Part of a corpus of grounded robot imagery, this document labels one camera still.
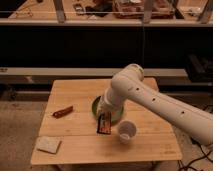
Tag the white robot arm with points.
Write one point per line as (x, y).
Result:
(128, 84)

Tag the green round plate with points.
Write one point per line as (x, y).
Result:
(115, 117)

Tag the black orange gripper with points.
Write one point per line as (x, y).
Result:
(104, 123)

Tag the red brown sausage toy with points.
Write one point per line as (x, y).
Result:
(63, 112)

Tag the black device on shelf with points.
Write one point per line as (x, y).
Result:
(79, 9)

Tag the white paper cup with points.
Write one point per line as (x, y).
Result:
(126, 131)

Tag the red tray on shelf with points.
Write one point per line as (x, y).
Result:
(135, 9)

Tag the white sponge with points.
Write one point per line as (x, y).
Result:
(48, 144)

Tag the background workbench shelf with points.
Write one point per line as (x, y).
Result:
(99, 13)

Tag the wooden table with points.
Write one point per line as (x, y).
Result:
(81, 144)

